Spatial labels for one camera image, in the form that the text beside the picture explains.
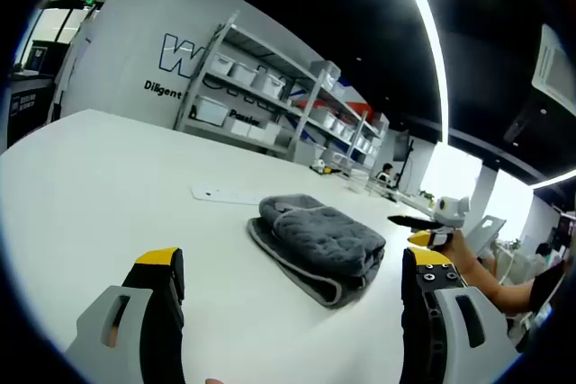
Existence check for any grey metal shelving rack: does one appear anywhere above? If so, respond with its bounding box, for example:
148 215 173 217
173 10 332 163
292 59 391 174

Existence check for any long ceiling light strip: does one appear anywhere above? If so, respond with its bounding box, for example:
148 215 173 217
389 0 451 145

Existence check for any grey towel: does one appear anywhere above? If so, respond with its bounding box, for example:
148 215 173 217
246 193 387 308

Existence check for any black counter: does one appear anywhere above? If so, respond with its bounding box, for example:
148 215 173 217
6 73 58 147

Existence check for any ceiling air conditioner unit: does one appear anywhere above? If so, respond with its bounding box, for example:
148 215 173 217
530 22 576 109

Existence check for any black monitor on stand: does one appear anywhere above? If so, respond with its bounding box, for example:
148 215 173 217
391 129 418 190

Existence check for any short ceiling light strip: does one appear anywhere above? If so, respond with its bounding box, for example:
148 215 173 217
530 170 576 190

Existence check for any white flat perforated panel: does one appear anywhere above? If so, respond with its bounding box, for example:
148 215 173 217
189 183 266 206

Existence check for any clear plastic container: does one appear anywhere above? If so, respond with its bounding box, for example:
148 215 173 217
346 167 398 199

